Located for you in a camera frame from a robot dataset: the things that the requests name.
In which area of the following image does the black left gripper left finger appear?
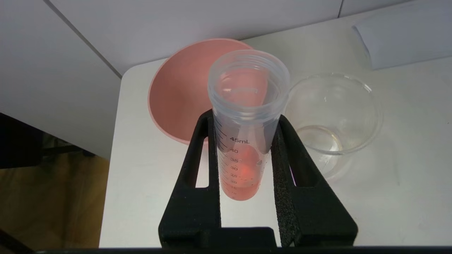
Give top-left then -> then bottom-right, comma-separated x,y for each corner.
158,109 -> 223,248

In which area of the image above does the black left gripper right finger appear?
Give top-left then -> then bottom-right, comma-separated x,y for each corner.
270,114 -> 358,248

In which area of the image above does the test tube with red pigment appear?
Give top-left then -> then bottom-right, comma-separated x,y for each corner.
207,49 -> 291,202

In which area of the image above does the clear glass beaker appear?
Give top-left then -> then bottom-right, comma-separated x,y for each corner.
284,72 -> 384,181

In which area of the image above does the pink bowl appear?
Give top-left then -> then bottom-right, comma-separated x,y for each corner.
148,38 -> 255,146

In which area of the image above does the white paper sheet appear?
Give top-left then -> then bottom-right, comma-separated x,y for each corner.
352,3 -> 452,70

